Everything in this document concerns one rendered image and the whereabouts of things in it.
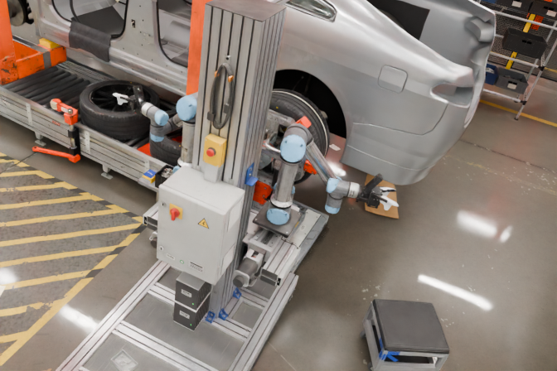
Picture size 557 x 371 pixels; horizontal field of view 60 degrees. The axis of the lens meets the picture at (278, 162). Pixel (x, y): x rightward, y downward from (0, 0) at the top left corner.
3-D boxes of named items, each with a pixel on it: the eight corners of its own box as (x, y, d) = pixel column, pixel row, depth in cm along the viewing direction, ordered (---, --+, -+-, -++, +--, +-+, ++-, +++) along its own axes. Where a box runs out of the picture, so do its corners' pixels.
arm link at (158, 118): (158, 129, 265) (159, 116, 261) (145, 121, 270) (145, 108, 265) (169, 124, 271) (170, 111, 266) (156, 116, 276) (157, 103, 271)
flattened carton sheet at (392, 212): (395, 182, 469) (396, 180, 467) (398, 219, 424) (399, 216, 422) (364, 176, 470) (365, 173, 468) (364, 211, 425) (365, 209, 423)
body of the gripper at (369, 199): (378, 201, 247) (355, 195, 248) (382, 187, 243) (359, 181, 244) (378, 209, 240) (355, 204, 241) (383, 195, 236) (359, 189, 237)
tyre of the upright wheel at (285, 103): (250, 77, 342) (244, 155, 378) (234, 88, 323) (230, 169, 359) (337, 103, 320) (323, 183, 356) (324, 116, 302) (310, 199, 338)
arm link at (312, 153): (283, 121, 248) (330, 190, 267) (279, 132, 239) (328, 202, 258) (302, 111, 243) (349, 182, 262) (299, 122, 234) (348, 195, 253)
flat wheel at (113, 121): (68, 132, 400) (65, 108, 387) (97, 96, 455) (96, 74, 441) (147, 146, 403) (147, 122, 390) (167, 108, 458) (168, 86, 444)
